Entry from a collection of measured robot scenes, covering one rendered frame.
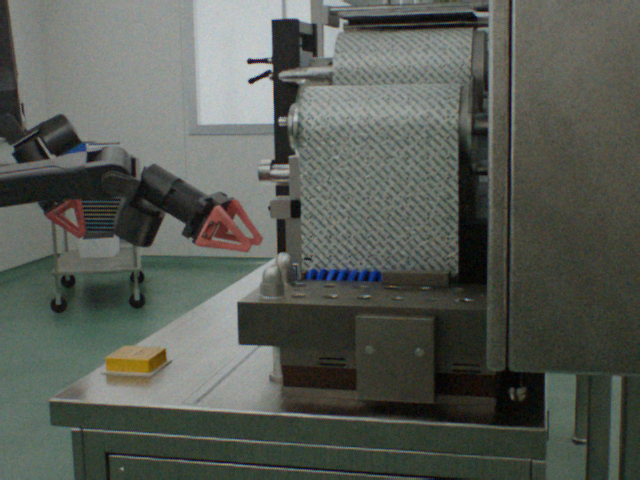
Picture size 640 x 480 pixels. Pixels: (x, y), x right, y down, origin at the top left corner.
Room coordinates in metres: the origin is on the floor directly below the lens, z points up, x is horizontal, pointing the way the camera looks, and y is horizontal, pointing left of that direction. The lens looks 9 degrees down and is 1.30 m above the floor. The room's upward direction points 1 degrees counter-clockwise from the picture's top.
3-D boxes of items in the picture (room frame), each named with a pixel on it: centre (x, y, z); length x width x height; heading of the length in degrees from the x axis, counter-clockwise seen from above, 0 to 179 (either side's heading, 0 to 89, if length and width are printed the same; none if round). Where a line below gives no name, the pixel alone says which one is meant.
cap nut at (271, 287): (1.25, 0.07, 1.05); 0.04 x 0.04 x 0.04
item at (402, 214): (1.39, -0.09, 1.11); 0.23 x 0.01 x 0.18; 77
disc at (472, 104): (1.41, -0.23, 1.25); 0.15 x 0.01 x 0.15; 167
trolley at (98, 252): (6.11, 1.46, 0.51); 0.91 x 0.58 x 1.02; 11
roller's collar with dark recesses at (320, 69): (1.72, -0.02, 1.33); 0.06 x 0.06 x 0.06; 77
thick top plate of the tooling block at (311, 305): (1.26, -0.10, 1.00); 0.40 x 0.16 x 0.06; 77
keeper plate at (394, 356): (1.17, -0.09, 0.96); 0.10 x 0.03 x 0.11; 77
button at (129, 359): (1.37, 0.28, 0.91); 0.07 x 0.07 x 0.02; 77
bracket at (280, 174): (1.52, 0.05, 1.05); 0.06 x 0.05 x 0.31; 77
